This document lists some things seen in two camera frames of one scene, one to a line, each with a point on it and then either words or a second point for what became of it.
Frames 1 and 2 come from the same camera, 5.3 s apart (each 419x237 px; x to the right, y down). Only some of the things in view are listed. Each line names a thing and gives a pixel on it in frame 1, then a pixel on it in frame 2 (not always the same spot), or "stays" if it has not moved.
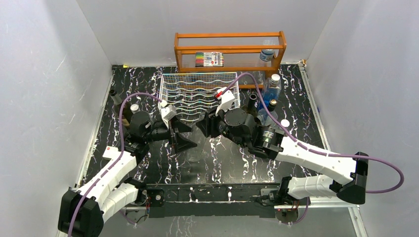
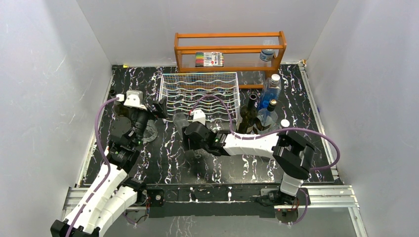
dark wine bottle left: [126, 112] stays
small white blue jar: [267, 55] stays
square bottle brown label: [264, 116] stays
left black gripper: [181, 144] to [160, 107]
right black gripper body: [214, 121] to [193, 145]
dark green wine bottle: [252, 107] stays
